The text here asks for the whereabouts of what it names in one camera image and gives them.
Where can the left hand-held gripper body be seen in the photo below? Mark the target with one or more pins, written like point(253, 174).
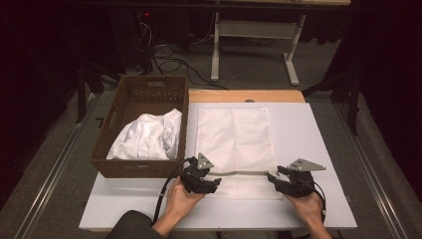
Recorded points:
point(194, 177)

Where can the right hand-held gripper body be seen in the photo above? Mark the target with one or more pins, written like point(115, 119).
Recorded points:
point(298, 184)

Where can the white mesh laundry bag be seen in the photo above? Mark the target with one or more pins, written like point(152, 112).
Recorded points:
point(235, 139)

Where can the brown woven basket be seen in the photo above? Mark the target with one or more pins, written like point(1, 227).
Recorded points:
point(132, 171)

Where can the white shirt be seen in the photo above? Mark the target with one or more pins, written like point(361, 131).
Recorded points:
point(146, 136)

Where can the person's right hand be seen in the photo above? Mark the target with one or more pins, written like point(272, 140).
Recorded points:
point(310, 209)

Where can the person's left hand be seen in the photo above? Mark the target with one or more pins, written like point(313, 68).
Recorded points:
point(179, 202)

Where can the white board mat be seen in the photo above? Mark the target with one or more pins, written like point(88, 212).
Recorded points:
point(305, 139)

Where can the black metal stand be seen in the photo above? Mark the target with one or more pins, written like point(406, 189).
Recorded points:
point(81, 93)
point(354, 106)

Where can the dark computer case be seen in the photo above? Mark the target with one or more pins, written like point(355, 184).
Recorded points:
point(129, 40)

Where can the metal floor rail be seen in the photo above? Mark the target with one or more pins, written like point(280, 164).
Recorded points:
point(375, 186)
point(53, 179)

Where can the white frame desk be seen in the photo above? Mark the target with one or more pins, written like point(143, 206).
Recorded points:
point(252, 29)

